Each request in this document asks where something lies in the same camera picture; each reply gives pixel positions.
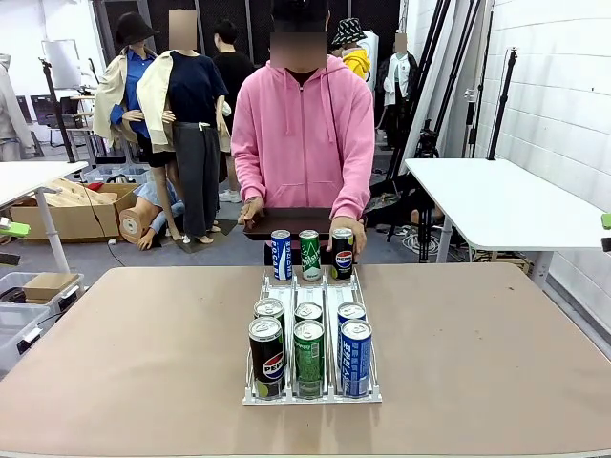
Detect green Chilsung soda can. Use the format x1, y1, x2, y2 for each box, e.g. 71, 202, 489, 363
298, 229, 321, 282

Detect black Pepsi can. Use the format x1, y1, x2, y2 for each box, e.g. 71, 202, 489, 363
252, 298, 286, 331
330, 227, 355, 281
247, 316, 286, 400

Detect mannequin in grey hoodie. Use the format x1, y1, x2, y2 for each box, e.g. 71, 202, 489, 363
0, 52, 35, 162

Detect clear plastic storage bin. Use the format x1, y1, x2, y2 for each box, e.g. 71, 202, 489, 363
0, 271, 86, 317
0, 302, 53, 379

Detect figure in black shirt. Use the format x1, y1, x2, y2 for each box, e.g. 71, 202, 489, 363
212, 18, 258, 204

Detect white can dispenser rack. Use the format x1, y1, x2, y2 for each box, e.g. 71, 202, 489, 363
242, 266, 383, 406

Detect blue Pocari can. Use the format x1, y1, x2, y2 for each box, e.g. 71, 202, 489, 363
336, 301, 368, 328
270, 229, 293, 281
337, 319, 373, 399

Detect mannequin white shirt black jacket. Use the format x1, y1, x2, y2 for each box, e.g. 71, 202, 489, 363
376, 32, 419, 150

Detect mannequin yellow hoodie bucket hat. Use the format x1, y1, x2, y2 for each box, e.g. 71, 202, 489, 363
330, 17, 379, 93

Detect white board panel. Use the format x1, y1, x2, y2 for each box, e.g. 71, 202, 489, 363
41, 39, 83, 91

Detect black tripod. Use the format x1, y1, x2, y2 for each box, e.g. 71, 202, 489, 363
37, 56, 77, 164

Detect black light stand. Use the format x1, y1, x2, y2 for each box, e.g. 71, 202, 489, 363
486, 46, 519, 161

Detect seated mannequin light blue clothes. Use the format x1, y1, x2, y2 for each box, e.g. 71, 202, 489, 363
118, 179, 186, 252

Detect white cable pile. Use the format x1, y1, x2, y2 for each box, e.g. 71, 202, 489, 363
401, 226, 431, 257

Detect person's left forearm pink sleeve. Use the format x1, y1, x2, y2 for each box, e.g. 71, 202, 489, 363
329, 155, 374, 221

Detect dark brown serving tray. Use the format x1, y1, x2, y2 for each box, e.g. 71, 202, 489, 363
242, 207, 367, 241

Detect black stand bundle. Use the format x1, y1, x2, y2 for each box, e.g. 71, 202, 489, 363
386, 0, 484, 178

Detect person's right forearm pink sleeve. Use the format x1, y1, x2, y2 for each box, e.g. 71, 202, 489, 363
232, 155, 266, 206

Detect mannequin black hat blue shirt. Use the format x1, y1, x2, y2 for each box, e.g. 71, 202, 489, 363
93, 11, 161, 168

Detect small brown cardboard box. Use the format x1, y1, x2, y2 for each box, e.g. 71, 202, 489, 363
22, 272, 80, 305

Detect white table with round leg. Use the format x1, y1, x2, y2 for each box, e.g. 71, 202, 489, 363
0, 160, 90, 274

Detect person in pink hoodie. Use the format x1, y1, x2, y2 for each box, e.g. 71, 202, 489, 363
231, 0, 376, 266

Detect mannequin cream jacket grey trousers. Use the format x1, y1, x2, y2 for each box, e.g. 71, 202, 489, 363
137, 9, 231, 245

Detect large cardboard box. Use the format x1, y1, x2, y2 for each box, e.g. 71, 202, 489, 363
9, 177, 140, 242

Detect large white table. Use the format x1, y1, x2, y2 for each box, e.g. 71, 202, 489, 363
404, 157, 611, 290

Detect person's left hand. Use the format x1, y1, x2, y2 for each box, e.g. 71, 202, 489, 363
327, 216, 368, 264

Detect person's right hand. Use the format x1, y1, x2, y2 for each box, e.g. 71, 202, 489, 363
237, 196, 265, 228

